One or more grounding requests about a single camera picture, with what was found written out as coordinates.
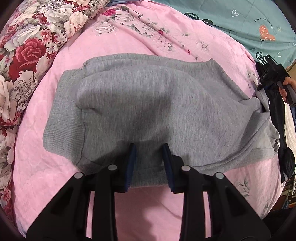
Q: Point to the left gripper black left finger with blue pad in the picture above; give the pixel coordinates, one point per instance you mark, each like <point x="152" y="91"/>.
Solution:
<point x="65" y="216"/>

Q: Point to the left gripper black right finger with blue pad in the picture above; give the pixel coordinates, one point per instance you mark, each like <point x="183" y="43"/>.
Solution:
<point x="213" y="209"/>

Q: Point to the grey sweatpants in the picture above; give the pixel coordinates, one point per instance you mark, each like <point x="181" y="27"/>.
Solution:
<point x="195" y="108"/>

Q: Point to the person's right hand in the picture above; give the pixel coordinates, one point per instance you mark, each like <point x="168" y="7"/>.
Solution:
<point x="287" y="81"/>

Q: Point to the black folded garment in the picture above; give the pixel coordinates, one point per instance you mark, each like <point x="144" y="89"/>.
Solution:
<point x="277" y="112"/>

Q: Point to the teal cartoon blanket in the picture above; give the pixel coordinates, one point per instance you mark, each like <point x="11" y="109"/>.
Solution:
<point x="260" y="26"/>

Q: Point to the white textured cloth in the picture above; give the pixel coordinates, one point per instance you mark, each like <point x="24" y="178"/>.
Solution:
<point x="289" y="129"/>

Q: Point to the pink floral bed sheet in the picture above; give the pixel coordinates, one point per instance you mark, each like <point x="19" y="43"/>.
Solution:
<point x="150" y="213"/>

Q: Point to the blue pillow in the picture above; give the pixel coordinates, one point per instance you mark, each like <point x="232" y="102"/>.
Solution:
<point x="115" y="2"/>

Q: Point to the red rose floral quilt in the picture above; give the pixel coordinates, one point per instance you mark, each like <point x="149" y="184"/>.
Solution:
<point x="30" y="40"/>

